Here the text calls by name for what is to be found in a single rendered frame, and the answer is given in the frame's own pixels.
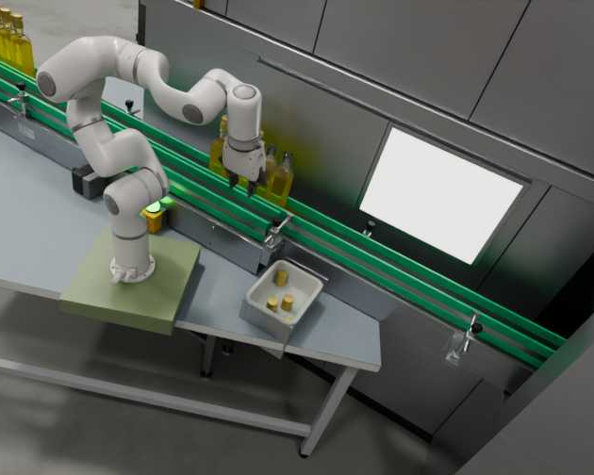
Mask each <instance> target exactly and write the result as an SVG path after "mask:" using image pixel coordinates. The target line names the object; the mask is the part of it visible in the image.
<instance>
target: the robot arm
mask: <svg viewBox="0 0 594 475"><path fill-rule="evenodd" d="M169 72H170V67H169V62H168V59H167V58H166V57H165V56H164V55H163V54H161V53H159V52H157V51H154V50H152V49H149V48H146V47H143V46H141V45H138V44H135V43H134V42H131V41H126V40H124V39H121V38H118V37H114V36H95V37H83V38H80V39H77V40H75V41H73V42H71V43H70V44H68V45H67V46H66V47H64V48H63V49H62V50H60V51H59V52H58V53H56V54H55V55H54V56H52V57H51V58H49V59H48V60H47V61H45V62H44V63H43V64H42V65H41V66H40V68H39V69H38V71H37V74H36V83H37V86H38V89H39V91H40V92H41V94H42V95H43V96H44V97H45V98H46V99H48V100H49V101H51V102H54V103H63V102H68V104H67V109H66V119H67V124H68V126H69V128H70V130H71V132H72V133H73V135H74V138H75V139H76V141H77V143H78V145H79V146H80V148H81V150H82V152H83V154H84V155H85V157H86V159H87V160H88V161H89V163H90V165H91V167H92V168H93V170H94V171H95V172H96V173H97V174H98V175H99V176H101V177H110V176H112V175H115V174H117V173H120V172H123V171H126V170H128V169H130V168H132V167H137V168H138V169H139V170H138V171H137V172H134V173H131V174H129V175H127V176H125V177H123V178H121V179H118V180H116V181H115V182H113V183H111V184H110V185H109V186H107V188H106V189H105V191H104V195H103V196H104V201H105V204H106V207H107V211H108V215H109V218H110V224H111V231H112V239H113V248H114V255H115V257H114V258H113V259H112V261H111V263H110V271H111V273H112V275H113V276H114V277H113V280H112V283H113V284H118V283H119V281H122V282H125V283H137V282H140V281H143V280H145V279H147V278H148V277H150V276H151V275H152V274H153V272H154V271H155V267H156V263H155V260H154V258H153V257H152V256H151V255H149V235H148V221H147V220H146V218H145V216H144V215H143V214H142V213H141V211H142V210H143V209H145V208H146V207H148V206H150V205H152V204H154V203H156V202H158V201H160V200H162V199H163V198H165V197H166V196H167V195H168V194H169V192H170V183H169V180H168V177H167V175H166V173H165V171H164V170H163V168H162V166H161V164H160V163H159V161H158V159H157V156H156V154H155V152H154V150H153V148H152V146H151V144H150V143H149V141H148V139H147V138H146V137H145V136H144V135H143V134H142V133H141V132H140V131H138V130H136V129H125V130H122V131H120V132H117V133H114V134H112V132H111V130H110V129H109V127H108V125H107V122H106V120H105V118H104V116H103V114H102V110H101V98H102V94H103V90H104V87H105V84H106V77H109V76H111V77H116V78H118V79H121V80H123V81H126V82H129V83H132V84H134V85H137V86H139V87H142V88H144V89H147V90H149V91H150V92H151V94H152V96H153V98H154V100H155V101H156V103H157V104H158V105H159V106H160V107H161V109H163V110H164V111H165V112H166V113H167V114H168V115H170V116H172V117H174V118H176V119H177V120H180V121H183V122H185V123H190V124H194V125H207V124H209V123H211V122H212V121H213V120H214V119H215V118H216V117H217V116H218V115H219V114H220V112H221V111H222V110H223V109H224V108H227V135H226V137H225V140H224V144H223V154H222V155H221V156H220V157H219V158H218V160H219V161H220V162H221V164H222V165H223V167H224V169H225V170H226V171H227V176H229V187H230V188H233V187H234V186H235V185H236V184H237V183H238V182H239V175H240V176H242V177H244V178H246V179H248V183H249V186H248V188H247V197H248V198H250V197H251V196H252V195H255V194H256V187H258V186H260V185H261V186H262V185H267V184H268V183H269V179H268V177H267V176H266V174H265V169H266V157H265V149H264V143H265V142H264V141H263V140H262V139H261V134H260V130H261V115H262V94H261V92H260V90H259V89H258V88H256V87H255V86H253V85H250V84H244V83H242V82H240V81H239V80H238V79H237V78H236V77H234V76H233V75H231V74H229V73H228V72H226V71H224V70H221V69H213V70H211V71H209V72H208V73H207V74H206V75H205V76H204V77H203V78H202V79H201V80H200V81H199V82H198V83H197V84H196V85H195V86H194V87H193V88H192V89H191V90H190V91H189V92H188V93H186V92H183V91H180V90H176V89H173V88H171V87H169V86H168V85H167V82H168V79H169ZM258 177H259V179H258Z"/></svg>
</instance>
